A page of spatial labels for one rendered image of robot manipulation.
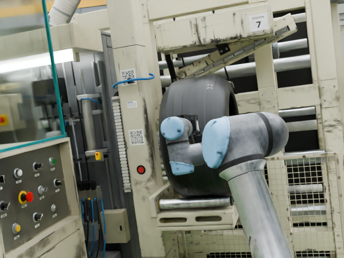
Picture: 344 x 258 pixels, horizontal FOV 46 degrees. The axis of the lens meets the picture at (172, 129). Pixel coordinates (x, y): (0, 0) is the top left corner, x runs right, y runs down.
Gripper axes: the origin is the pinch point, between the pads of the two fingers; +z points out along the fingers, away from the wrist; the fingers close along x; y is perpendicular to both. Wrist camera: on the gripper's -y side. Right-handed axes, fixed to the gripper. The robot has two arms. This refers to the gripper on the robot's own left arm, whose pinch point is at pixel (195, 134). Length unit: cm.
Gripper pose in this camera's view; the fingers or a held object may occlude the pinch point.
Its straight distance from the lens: 165.2
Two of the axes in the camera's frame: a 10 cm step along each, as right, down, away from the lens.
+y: -0.9, -9.9, 0.4
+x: -9.5, 1.0, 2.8
